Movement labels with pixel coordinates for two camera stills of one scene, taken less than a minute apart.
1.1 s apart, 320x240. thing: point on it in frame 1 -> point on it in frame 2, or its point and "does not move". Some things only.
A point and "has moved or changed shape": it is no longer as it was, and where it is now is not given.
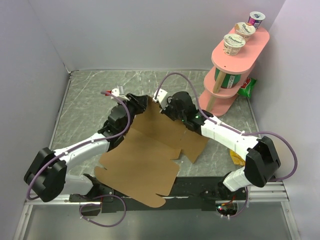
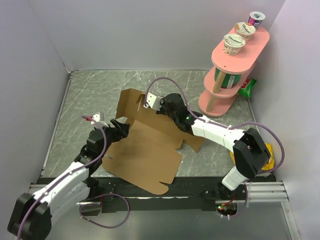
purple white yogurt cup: [255, 18] does not move
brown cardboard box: [142, 166] has moved or changed shape
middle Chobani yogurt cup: [244, 29] does not move
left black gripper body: [134, 107] -> [111, 135]
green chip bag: [247, 87] does not move
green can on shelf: [230, 80] does not move
